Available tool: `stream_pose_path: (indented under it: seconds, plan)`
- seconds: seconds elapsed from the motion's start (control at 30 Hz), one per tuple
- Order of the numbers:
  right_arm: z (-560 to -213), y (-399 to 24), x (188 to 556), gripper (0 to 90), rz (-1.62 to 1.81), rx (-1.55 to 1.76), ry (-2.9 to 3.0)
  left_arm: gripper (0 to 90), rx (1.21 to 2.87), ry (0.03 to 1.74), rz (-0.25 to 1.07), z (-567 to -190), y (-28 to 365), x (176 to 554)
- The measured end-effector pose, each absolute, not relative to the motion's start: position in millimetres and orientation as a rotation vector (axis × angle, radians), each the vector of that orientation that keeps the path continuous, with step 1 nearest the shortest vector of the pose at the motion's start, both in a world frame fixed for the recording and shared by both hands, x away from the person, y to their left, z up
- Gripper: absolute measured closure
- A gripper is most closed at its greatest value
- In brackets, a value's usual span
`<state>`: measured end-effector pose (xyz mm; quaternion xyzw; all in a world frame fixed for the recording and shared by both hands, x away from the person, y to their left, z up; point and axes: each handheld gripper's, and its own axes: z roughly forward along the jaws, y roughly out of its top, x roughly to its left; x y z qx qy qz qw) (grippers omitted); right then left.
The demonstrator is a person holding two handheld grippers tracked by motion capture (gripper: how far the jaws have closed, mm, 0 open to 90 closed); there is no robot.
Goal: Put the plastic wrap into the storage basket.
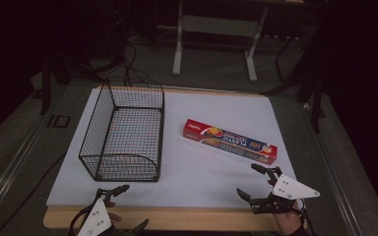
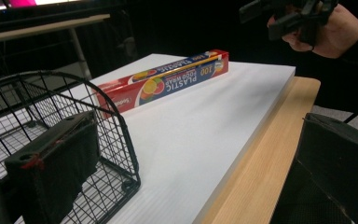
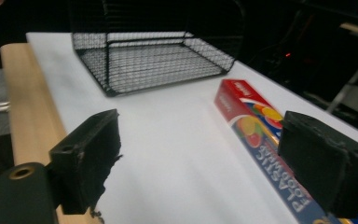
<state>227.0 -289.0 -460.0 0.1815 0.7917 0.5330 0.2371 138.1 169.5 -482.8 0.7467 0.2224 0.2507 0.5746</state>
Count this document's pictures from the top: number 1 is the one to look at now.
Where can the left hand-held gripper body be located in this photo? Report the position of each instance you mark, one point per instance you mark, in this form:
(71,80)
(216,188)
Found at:
(95,219)

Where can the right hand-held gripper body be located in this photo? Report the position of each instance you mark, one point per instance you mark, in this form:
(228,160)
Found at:
(290,190)

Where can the red plastic wrap box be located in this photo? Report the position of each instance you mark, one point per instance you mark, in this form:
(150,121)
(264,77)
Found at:
(229,141)

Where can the person's left hand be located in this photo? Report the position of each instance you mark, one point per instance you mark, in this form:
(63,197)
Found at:
(114,217)

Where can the person's right hand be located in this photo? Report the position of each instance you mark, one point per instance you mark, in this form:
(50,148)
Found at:
(290,223)

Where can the white table sheet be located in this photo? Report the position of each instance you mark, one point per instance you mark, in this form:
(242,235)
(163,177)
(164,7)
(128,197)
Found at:
(210,183)

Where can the black metal stand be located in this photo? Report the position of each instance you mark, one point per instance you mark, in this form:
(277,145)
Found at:
(311,82)
(46,85)

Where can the white metal stand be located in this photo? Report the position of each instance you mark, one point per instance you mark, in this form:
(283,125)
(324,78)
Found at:
(216,26)

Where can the grey floor rail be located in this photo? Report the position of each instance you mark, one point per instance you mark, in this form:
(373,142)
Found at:
(334,170)
(10,170)

